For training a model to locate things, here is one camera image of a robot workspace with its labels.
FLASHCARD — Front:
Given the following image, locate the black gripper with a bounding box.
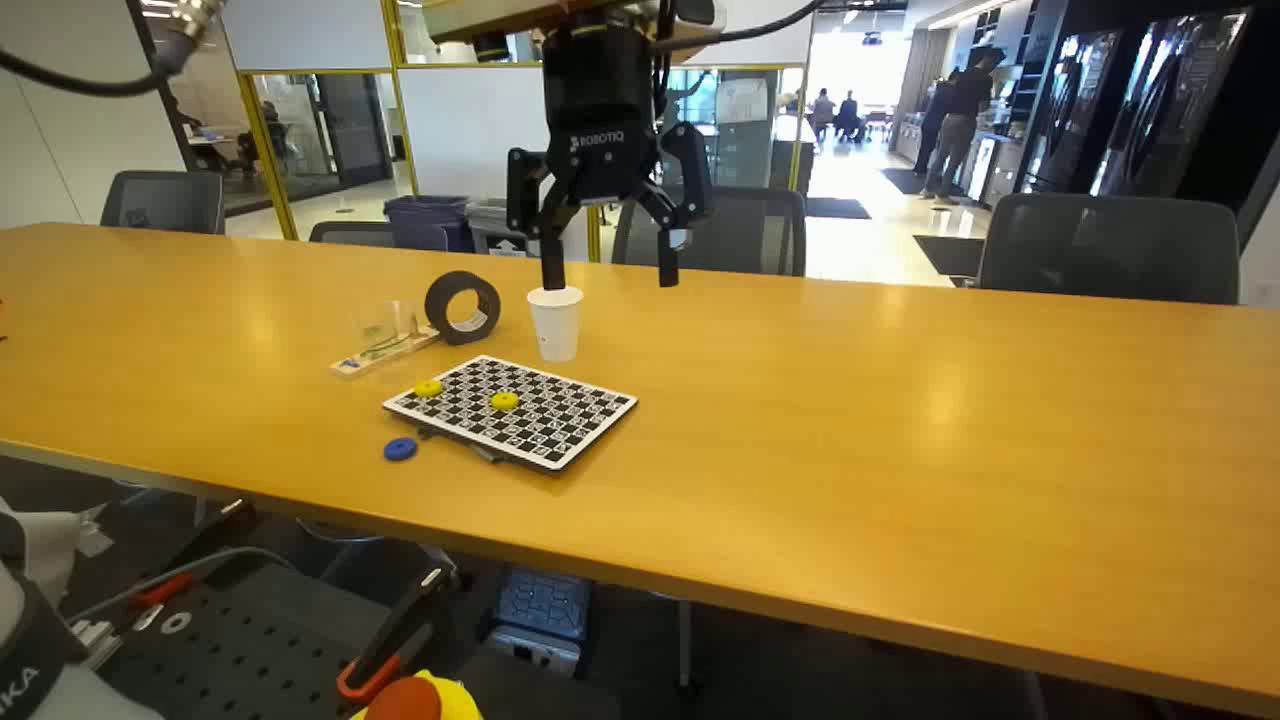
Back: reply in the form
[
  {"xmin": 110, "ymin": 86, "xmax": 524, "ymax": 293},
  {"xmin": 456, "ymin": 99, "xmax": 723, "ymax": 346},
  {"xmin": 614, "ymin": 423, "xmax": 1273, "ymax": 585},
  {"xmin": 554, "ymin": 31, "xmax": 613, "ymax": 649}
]
[{"xmin": 504, "ymin": 18, "xmax": 715, "ymax": 293}]

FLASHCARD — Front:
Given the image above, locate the white paper cup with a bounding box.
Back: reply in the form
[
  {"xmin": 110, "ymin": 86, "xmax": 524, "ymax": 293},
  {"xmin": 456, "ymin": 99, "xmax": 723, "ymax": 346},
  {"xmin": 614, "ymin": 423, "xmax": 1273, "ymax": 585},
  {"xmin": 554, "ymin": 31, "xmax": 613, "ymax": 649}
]
[{"xmin": 524, "ymin": 278, "xmax": 587, "ymax": 367}]

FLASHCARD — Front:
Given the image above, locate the clear plastic cup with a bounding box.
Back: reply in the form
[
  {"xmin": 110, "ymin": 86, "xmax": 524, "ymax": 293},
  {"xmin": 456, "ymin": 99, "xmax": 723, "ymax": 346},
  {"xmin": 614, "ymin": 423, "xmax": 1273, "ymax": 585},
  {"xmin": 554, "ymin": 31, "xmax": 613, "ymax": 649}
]
[{"xmin": 356, "ymin": 296, "xmax": 419, "ymax": 358}]

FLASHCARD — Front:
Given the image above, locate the black mesh office chair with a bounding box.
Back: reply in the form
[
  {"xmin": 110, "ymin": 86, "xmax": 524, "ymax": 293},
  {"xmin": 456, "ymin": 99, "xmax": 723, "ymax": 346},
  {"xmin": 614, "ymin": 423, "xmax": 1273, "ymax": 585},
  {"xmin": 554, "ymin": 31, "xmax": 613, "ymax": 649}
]
[{"xmin": 608, "ymin": 182, "xmax": 810, "ymax": 278}]

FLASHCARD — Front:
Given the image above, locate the white partition panel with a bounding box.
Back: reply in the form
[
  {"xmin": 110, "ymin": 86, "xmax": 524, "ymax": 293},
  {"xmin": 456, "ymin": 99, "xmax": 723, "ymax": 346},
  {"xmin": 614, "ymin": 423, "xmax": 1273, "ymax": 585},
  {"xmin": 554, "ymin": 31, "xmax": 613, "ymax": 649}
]
[{"xmin": 397, "ymin": 64, "xmax": 552, "ymax": 203}]

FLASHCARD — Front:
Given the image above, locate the black tape roll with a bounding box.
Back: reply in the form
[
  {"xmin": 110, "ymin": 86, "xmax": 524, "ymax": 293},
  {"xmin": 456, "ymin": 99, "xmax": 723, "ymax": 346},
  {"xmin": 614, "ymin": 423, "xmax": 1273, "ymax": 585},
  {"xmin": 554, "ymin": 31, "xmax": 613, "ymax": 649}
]
[{"xmin": 419, "ymin": 267, "xmax": 507, "ymax": 346}]

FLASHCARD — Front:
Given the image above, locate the black dotted white board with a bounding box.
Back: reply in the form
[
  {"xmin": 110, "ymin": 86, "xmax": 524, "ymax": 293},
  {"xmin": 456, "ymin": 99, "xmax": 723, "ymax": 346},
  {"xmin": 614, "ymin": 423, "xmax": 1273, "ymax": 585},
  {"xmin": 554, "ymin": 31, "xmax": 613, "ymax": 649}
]
[{"xmin": 381, "ymin": 350, "xmax": 641, "ymax": 474}]

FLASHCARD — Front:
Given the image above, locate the clear plastic object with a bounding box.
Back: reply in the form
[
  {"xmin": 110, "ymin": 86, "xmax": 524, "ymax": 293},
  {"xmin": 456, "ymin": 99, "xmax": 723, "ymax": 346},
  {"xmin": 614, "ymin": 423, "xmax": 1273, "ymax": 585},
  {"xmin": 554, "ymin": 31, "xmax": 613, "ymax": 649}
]
[{"xmin": 327, "ymin": 324, "xmax": 440, "ymax": 379}]

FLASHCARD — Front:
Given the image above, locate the standing person in black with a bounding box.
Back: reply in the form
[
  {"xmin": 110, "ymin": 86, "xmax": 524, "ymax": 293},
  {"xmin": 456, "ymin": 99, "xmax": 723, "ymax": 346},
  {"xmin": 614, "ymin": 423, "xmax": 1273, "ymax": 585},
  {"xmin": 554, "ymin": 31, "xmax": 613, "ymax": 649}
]
[{"xmin": 912, "ymin": 44, "xmax": 1013, "ymax": 203}]

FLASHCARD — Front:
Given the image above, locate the blue box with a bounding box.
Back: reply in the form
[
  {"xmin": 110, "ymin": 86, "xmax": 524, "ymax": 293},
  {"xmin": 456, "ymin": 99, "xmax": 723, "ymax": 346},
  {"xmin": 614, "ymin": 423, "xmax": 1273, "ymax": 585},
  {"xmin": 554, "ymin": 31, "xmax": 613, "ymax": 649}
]
[{"xmin": 482, "ymin": 571, "xmax": 596, "ymax": 673}]

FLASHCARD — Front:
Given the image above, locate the metal table leg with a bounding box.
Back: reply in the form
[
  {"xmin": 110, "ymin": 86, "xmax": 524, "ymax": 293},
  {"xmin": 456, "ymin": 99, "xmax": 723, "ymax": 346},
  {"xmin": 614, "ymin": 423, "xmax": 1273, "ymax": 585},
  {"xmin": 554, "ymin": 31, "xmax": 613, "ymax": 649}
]
[{"xmin": 672, "ymin": 599, "xmax": 705, "ymax": 701}]

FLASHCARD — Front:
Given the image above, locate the wide grey office chair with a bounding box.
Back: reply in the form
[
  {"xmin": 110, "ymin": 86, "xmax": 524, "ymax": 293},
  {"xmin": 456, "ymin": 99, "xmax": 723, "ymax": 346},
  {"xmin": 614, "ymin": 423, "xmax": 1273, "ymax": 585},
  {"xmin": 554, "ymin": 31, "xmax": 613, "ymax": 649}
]
[{"xmin": 975, "ymin": 191, "xmax": 1243, "ymax": 309}]

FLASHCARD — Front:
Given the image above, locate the black glossy cabinet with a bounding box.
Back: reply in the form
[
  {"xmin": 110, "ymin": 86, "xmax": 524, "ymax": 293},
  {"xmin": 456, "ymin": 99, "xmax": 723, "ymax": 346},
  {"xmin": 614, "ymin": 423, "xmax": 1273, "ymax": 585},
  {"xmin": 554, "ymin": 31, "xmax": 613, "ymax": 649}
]
[{"xmin": 1017, "ymin": 3, "xmax": 1254, "ymax": 206}]

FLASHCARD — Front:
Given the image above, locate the red yellow emergency button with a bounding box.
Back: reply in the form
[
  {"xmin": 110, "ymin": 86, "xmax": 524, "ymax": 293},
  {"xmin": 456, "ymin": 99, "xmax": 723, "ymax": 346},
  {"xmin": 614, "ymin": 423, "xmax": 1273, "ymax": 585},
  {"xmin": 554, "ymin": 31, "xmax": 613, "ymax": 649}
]
[{"xmin": 353, "ymin": 666, "xmax": 488, "ymax": 720}]

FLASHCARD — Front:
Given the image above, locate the black perforated plate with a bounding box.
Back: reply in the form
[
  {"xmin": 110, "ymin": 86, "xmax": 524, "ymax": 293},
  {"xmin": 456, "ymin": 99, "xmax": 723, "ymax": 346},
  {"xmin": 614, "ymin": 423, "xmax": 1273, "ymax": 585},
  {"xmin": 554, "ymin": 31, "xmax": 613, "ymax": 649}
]
[{"xmin": 95, "ymin": 564, "xmax": 404, "ymax": 720}]

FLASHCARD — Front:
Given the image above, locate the grey labelled device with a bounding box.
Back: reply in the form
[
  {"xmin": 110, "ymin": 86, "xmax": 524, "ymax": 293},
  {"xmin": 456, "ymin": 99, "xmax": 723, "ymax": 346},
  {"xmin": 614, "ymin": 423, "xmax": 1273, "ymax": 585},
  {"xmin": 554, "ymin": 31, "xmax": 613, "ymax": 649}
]
[{"xmin": 0, "ymin": 494, "xmax": 131, "ymax": 720}]

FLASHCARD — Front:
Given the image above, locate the thin black camera cable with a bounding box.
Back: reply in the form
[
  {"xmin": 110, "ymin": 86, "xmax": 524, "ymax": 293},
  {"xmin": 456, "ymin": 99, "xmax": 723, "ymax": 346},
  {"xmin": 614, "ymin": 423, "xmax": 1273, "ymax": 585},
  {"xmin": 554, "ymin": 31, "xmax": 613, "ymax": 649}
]
[{"xmin": 655, "ymin": 0, "xmax": 831, "ymax": 61}]

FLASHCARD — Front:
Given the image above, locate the brown wooden camera mount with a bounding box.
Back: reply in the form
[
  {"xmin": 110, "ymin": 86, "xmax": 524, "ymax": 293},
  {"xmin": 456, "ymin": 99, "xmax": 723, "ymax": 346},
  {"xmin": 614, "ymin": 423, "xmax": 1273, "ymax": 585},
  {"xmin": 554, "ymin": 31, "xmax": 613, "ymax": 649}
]
[{"xmin": 419, "ymin": 0, "xmax": 568, "ymax": 38}]

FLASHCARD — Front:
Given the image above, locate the yellow frame post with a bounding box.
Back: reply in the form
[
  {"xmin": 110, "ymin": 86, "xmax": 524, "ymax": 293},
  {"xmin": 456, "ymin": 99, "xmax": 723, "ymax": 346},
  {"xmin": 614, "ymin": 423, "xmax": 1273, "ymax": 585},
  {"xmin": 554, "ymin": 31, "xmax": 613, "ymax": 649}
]
[{"xmin": 230, "ymin": 64, "xmax": 301, "ymax": 243}]

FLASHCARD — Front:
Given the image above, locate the orange black handle tool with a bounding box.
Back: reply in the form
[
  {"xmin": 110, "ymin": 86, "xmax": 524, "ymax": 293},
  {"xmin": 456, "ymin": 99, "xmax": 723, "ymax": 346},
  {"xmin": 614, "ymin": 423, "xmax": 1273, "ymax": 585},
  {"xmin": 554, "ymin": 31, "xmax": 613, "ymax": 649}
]
[{"xmin": 333, "ymin": 564, "xmax": 456, "ymax": 707}]

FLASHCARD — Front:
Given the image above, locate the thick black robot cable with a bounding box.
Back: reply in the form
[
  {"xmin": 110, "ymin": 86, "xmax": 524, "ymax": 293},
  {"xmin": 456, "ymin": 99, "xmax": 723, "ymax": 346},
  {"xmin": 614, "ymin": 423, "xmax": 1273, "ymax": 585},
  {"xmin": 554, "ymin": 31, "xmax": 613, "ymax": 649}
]
[{"xmin": 0, "ymin": 0, "xmax": 185, "ymax": 99}]

